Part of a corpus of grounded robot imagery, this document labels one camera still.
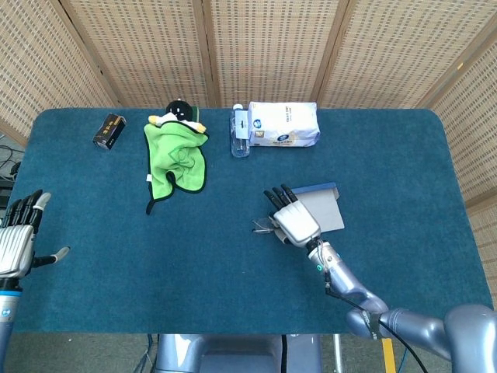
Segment black box with gold print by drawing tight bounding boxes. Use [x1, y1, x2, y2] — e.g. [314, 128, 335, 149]
[92, 113, 127, 152]

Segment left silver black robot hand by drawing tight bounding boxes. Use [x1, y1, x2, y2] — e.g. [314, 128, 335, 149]
[0, 189, 71, 279]

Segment blue glasses case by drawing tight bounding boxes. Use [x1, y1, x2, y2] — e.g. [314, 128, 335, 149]
[290, 181, 346, 233]

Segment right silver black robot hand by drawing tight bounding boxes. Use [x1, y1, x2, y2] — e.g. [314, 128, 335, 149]
[263, 183, 322, 248]

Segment grey cable bundle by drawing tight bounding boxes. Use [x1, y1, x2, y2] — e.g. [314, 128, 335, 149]
[134, 333, 160, 373]

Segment blue felt table cover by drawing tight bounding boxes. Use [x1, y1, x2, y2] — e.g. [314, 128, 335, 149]
[6, 107, 495, 335]

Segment green microfibre cloth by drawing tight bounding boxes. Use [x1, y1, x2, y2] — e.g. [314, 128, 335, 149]
[143, 120, 210, 215]

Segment grey-blue robot torso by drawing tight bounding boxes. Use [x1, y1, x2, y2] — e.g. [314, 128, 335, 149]
[155, 333, 323, 373]

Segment black floor cables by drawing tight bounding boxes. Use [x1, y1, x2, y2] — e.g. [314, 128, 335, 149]
[0, 143, 24, 180]

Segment woven bamboo screen panel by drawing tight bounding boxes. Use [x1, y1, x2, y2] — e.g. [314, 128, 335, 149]
[0, 0, 120, 148]
[316, 0, 497, 110]
[61, 0, 214, 109]
[201, 0, 350, 109]
[417, 37, 497, 269]

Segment clear plastic water bottle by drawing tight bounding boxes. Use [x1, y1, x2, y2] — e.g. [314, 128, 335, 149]
[230, 103, 252, 159]

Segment black round plush toy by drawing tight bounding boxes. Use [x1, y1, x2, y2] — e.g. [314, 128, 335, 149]
[149, 99, 207, 134]

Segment white tissue pack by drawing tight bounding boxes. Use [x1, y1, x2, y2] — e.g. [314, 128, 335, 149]
[247, 101, 321, 149]

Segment black device on floor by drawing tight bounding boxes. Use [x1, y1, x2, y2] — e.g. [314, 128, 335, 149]
[0, 178, 15, 207]

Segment black eyeglasses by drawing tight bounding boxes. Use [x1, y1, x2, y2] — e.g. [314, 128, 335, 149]
[251, 216, 279, 236]

